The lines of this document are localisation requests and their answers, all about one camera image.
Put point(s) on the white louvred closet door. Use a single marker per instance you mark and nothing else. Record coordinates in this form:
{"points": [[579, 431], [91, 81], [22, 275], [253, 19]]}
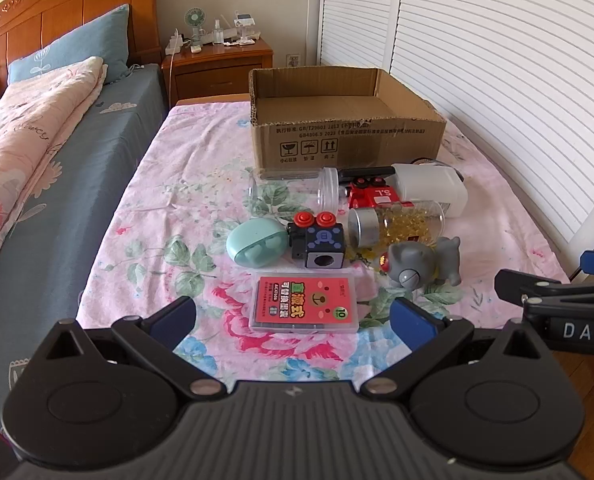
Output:
{"points": [[502, 85], [357, 10]]}

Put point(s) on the grey toy animal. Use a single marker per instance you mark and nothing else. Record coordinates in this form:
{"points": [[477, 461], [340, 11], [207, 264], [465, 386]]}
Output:
{"points": [[417, 260]]}

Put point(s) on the white plastic bottle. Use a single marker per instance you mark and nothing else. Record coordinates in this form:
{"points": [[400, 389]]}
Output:
{"points": [[427, 187]]}

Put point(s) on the wooden bed frame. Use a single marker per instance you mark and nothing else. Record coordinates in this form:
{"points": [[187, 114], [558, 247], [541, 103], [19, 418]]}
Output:
{"points": [[212, 100]]}

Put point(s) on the small green desk fan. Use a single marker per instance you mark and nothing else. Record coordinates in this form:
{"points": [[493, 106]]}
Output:
{"points": [[194, 17]]}

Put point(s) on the brown cardboard box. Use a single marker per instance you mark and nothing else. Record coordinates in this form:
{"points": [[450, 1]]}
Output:
{"points": [[327, 135]]}

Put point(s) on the large blue pillow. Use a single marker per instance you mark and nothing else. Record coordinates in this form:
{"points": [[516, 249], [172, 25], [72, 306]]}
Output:
{"points": [[97, 40]]}

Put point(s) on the red card case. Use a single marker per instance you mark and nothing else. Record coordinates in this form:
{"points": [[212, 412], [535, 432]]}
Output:
{"points": [[302, 302]]}

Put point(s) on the mint green oval case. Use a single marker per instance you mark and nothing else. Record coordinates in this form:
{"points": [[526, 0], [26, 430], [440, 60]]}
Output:
{"points": [[252, 242]]}

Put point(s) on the wooden headboard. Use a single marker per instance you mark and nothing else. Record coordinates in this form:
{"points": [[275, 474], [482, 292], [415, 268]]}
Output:
{"points": [[77, 10]]}

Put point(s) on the white power strip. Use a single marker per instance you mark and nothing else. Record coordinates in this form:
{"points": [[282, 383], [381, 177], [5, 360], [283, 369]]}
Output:
{"points": [[174, 45]]}

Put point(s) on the pink floral quilt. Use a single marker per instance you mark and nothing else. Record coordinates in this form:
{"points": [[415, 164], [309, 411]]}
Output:
{"points": [[27, 135]]}

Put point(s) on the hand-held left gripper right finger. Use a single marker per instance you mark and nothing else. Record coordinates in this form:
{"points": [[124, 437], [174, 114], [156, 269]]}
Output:
{"points": [[412, 322]]}

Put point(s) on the clear spray bottle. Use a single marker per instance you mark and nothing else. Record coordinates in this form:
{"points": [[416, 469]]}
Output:
{"points": [[219, 34]]}

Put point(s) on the clear bottle of yellow capsules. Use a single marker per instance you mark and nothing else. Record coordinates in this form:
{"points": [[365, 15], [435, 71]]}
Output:
{"points": [[407, 225]]}

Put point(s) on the wooden nightstand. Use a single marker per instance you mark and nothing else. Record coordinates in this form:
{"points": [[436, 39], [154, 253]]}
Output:
{"points": [[217, 75]]}

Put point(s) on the clear plastic jar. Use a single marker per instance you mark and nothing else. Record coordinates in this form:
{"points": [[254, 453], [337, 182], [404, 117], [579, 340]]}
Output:
{"points": [[287, 190]]}

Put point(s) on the black cube toy red buttons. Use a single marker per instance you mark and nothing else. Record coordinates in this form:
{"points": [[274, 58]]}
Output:
{"points": [[324, 245]]}

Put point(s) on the white phone stand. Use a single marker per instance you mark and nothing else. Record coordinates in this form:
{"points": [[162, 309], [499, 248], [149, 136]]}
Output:
{"points": [[243, 25]]}

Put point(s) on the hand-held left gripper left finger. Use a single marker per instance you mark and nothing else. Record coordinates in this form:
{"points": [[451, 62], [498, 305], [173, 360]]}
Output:
{"points": [[174, 317]]}

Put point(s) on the wall outlet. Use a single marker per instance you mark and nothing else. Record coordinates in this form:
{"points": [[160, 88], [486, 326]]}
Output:
{"points": [[293, 59]]}

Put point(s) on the red toy truck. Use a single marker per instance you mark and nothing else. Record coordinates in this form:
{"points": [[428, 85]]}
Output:
{"points": [[377, 195]]}

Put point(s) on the blue-grey bedsheet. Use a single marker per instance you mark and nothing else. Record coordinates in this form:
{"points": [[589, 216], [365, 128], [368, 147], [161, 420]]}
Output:
{"points": [[77, 185]]}

